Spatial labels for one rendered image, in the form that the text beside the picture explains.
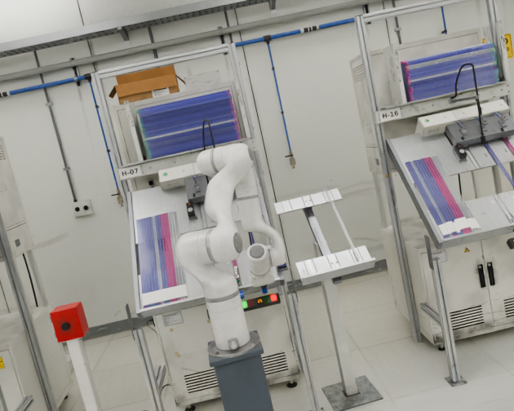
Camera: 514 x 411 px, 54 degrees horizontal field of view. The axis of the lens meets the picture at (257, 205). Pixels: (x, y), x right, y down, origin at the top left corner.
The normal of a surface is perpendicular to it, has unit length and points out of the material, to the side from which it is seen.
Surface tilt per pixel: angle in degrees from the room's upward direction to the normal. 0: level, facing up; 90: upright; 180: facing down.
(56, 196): 90
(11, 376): 90
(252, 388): 90
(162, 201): 48
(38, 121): 90
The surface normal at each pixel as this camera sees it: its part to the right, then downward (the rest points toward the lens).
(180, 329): 0.07, 0.13
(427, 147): -0.11, -0.60
